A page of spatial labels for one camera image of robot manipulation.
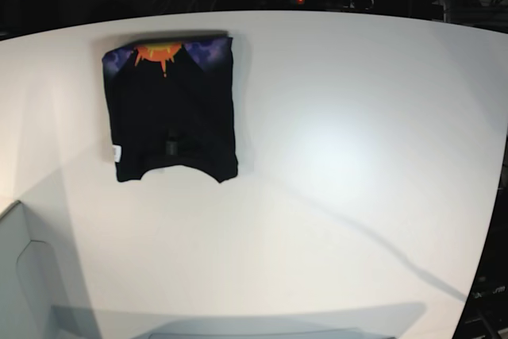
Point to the black T-shirt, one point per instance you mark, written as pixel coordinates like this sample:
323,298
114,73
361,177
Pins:
170,103

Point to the white bin at table corner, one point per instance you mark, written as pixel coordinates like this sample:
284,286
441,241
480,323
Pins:
34,302

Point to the black power strip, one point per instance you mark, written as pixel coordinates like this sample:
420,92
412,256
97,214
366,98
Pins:
334,5

